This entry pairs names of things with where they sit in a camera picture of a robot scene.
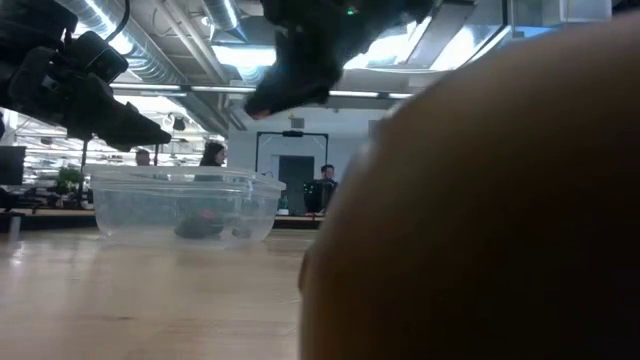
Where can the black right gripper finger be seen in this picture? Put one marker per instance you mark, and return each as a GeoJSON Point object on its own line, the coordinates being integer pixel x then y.
{"type": "Point", "coordinates": [285, 97]}

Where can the brown kiwi fruit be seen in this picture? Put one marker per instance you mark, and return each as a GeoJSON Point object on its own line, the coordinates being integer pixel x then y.
{"type": "Point", "coordinates": [475, 225]}

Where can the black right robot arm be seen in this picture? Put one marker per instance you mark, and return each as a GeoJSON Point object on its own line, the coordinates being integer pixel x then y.
{"type": "Point", "coordinates": [375, 15]}

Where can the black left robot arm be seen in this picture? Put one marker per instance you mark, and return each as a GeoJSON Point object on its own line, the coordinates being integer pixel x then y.
{"type": "Point", "coordinates": [30, 20]}

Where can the clear plastic tupperware container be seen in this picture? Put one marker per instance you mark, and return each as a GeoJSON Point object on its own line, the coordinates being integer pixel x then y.
{"type": "Point", "coordinates": [150, 200]}

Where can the person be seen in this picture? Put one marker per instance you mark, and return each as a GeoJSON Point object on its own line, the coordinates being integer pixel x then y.
{"type": "Point", "coordinates": [212, 155]}
{"type": "Point", "coordinates": [142, 157]}
{"type": "Point", "coordinates": [327, 172]}

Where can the thin black pole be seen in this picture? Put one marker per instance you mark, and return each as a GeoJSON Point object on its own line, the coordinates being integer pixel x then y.
{"type": "Point", "coordinates": [84, 152]}
{"type": "Point", "coordinates": [157, 154]}

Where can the black ceiling spotlight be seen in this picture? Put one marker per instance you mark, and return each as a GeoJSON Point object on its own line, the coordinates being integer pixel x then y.
{"type": "Point", "coordinates": [179, 123]}

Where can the small green potted tree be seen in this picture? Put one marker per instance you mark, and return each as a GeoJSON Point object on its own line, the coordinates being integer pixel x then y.
{"type": "Point", "coordinates": [67, 177]}

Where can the long ceiling light strip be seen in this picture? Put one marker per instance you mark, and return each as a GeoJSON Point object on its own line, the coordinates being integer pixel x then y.
{"type": "Point", "coordinates": [220, 89]}

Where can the black computer monitor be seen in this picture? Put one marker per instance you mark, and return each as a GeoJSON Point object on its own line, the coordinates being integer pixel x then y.
{"type": "Point", "coordinates": [12, 165]}

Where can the long dark wooden table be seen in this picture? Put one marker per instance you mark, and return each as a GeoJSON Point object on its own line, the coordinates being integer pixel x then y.
{"type": "Point", "coordinates": [45, 220]}
{"type": "Point", "coordinates": [295, 222]}

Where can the black robot station frame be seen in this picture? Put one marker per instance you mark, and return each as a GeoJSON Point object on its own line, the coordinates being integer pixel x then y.
{"type": "Point", "coordinates": [292, 134]}

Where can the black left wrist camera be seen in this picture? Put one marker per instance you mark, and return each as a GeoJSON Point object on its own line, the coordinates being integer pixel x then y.
{"type": "Point", "coordinates": [97, 52]}

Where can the silver ceiling air duct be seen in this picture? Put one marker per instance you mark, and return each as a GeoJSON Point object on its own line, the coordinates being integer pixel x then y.
{"type": "Point", "coordinates": [225, 15]}
{"type": "Point", "coordinates": [150, 55]}

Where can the small white post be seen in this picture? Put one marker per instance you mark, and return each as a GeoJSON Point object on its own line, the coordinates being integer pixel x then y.
{"type": "Point", "coordinates": [14, 227]}

